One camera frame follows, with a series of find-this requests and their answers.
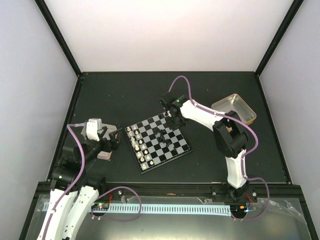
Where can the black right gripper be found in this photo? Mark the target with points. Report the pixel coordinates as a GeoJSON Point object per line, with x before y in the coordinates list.
{"type": "Point", "coordinates": [176, 126]}

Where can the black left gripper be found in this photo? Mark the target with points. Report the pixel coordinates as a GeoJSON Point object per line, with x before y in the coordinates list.
{"type": "Point", "coordinates": [114, 144]}

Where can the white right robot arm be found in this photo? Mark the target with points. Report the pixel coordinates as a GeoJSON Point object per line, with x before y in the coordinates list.
{"type": "Point", "coordinates": [229, 135]}

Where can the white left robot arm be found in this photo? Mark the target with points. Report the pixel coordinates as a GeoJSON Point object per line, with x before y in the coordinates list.
{"type": "Point", "coordinates": [72, 190]}

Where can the black chess pieces pile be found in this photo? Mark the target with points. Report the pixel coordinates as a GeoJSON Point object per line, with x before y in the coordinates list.
{"type": "Point", "coordinates": [160, 136]}

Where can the row of white chess pieces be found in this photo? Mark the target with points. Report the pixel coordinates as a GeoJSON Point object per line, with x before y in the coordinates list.
{"type": "Point", "coordinates": [141, 145]}

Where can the black white chess board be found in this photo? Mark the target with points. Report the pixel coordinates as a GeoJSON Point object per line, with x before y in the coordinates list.
{"type": "Point", "coordinates": [161, 154]}

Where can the gold metal tin tray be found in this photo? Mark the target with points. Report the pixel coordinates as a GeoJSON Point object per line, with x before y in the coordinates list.
{"type": "Point", "coordinates": [235, 103]}

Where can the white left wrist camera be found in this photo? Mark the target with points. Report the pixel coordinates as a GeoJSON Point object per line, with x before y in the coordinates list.
{"type": "Point", "coordinates": [92, 127]}

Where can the light blue cable duct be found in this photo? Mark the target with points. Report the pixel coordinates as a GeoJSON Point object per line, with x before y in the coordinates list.
{"type": "Point", "coordinates": [164, 209]}

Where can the black mounting rail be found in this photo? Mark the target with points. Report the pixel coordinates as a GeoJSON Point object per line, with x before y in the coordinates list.
{"type": "Point", "coordinates": [216, 192]}

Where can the black frame post left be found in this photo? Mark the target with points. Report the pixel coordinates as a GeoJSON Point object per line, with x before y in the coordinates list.
{"type": "Point", "coordinates": [46, 13]}

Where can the black frame post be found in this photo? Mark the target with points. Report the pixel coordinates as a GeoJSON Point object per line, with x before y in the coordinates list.
{"type": "Point", "coordinates": [283, 27]}
{"type": "Point", "coordinates": [46, 13]}

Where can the black frame post right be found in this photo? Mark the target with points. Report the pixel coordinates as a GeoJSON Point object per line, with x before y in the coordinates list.
{"type": "Point", "coordinates": [283, 27]}

